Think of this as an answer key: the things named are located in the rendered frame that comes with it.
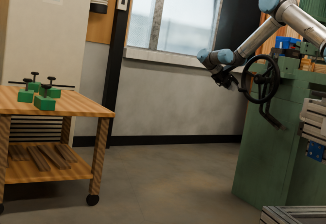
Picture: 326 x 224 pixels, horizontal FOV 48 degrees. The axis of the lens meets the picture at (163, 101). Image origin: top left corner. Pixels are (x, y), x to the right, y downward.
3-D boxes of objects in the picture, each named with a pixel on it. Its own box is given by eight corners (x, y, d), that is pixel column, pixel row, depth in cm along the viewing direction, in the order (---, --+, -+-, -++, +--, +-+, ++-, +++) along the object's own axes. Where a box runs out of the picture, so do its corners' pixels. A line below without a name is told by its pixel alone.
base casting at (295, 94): (250, 91, 242) (252, 77, 241) (305, 96, 273) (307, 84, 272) (307, 105, 205) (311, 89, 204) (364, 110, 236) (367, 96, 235)
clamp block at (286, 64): (263, 69, 221) (266, 54, 220) (278, 71, 229) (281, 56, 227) (282, 72, 209) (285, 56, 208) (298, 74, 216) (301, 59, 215)
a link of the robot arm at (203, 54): (204, 57, 194) (193, 59, 201) (216, 70, 200) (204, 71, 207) (209, 45, 197) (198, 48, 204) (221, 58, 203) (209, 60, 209)
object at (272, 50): (268, 54, 219) (270, 45, 219) (281, 56, 225) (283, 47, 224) (286, 56, 208) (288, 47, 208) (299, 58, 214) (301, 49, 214)
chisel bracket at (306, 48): (293, 55, 229) (296, 40, 227) (307, 57, 236) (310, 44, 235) (303, 56, 223) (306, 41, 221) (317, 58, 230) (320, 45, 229)
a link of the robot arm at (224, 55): (238, 49, 195) (222, 52, 204) (224, 47, 188) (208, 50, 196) (238, 64, 195) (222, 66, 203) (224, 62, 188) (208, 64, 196)
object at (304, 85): (255, 78, 239) (256, 72, 238) (277, 81, 250) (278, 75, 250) (307, 89, 206) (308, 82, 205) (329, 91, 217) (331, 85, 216)
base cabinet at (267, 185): (229, 192, 252) (249, 91, 242) (285, 186, 283) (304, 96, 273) (281, 224, 215) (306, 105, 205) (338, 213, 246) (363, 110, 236)
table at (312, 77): (236, 69, 241) (237, 59, 240) (268, 73, 257) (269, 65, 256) (316, 84, 190) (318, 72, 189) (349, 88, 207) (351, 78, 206)
